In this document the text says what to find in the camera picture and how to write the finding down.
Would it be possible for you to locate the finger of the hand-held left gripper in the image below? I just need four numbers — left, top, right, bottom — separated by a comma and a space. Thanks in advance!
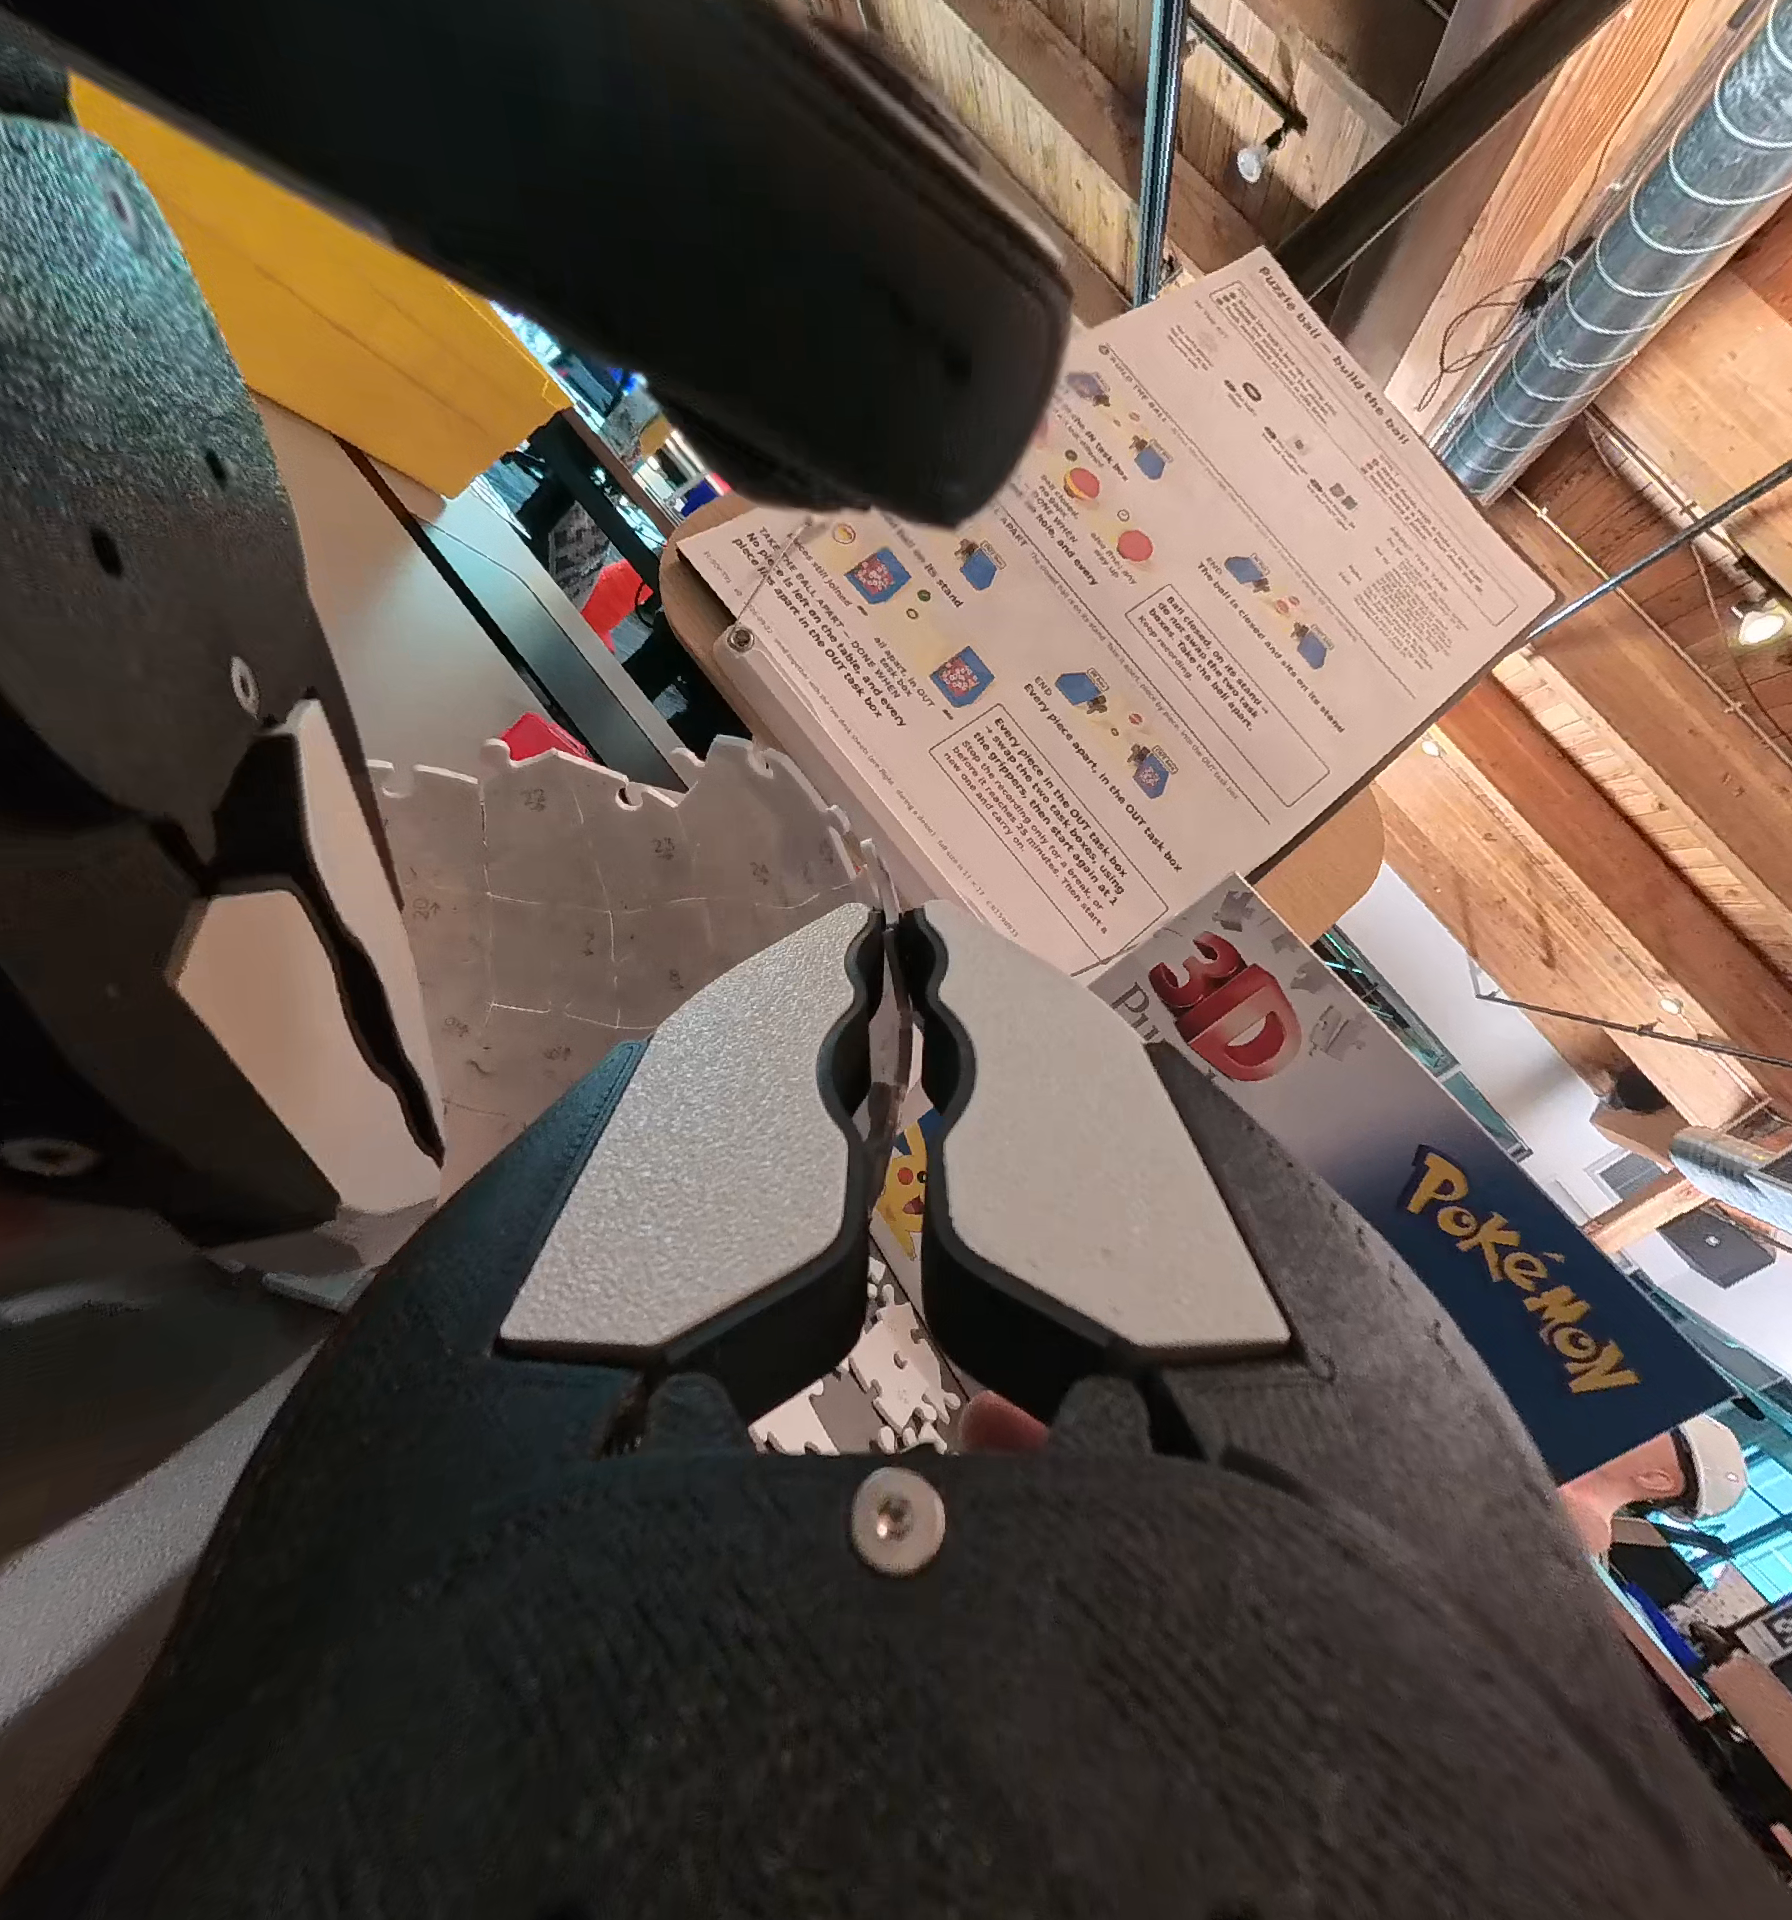
165, 876, 445, 1229
233, 695, 447, 1170

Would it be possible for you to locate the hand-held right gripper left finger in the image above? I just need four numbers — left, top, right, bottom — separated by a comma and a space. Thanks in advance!
496, 899, 897, 1369

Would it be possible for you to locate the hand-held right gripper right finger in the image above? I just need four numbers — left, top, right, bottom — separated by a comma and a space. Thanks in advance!
903, 899, 1291, 1374

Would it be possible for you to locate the partly built puzzle ball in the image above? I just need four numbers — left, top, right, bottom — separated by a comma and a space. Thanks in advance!
260, 739, 907, 1309

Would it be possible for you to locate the pile of white puzzle pieces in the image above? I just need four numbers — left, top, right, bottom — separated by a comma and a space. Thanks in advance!
753, 1262, 973, 1455

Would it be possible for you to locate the blue puzzle box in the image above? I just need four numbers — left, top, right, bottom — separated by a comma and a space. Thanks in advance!
865, 880, 1735, 1487

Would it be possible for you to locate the dark desk hatch panel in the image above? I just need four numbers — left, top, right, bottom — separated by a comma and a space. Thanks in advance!
423, 510, 695, 789

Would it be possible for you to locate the yellow plastic bin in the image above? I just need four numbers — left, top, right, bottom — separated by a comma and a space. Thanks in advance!
69, 72, 573, 495

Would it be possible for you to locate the laminated instruction sheet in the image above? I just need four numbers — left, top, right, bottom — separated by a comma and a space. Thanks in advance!
674, 245, 1557, 976

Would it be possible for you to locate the black wall speaker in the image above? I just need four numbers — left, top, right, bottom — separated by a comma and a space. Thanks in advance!
1658, 1205, 1775, 1289

